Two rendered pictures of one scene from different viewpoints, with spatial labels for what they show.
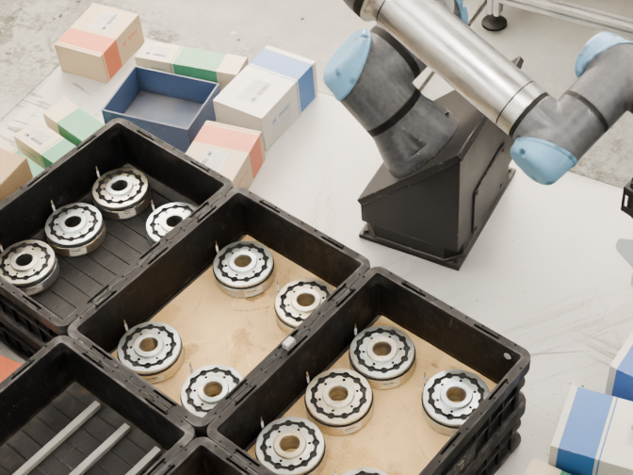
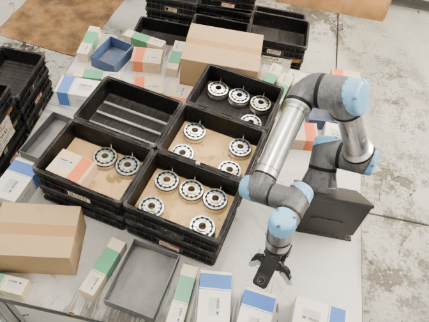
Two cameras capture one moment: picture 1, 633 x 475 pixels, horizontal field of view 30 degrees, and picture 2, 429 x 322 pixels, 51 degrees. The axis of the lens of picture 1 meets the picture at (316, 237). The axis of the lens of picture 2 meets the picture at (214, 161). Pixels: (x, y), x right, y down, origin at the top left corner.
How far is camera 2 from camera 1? 1.11 m
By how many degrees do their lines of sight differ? 38
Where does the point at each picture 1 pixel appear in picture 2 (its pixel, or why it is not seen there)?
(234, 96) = (331, 127)
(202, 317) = (216, 144)
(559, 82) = not seen: outside the picture
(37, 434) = (156, 114)
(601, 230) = (332, 281)
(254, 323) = (218, 159)
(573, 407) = (221, 275)
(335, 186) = not seen: hidden behind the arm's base
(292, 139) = not seen: hidden behind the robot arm
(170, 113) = (323, 115)
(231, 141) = (309, 133)
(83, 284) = (218, 108)
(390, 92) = (320, 159)
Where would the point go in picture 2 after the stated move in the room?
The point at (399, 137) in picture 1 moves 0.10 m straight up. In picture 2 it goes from (309, 173) to (315, 158)
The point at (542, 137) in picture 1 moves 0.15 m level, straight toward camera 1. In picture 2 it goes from (249, 180) to (201, 183)
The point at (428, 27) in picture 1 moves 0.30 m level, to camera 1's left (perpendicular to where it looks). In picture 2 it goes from (280, 124) to (240, 63)
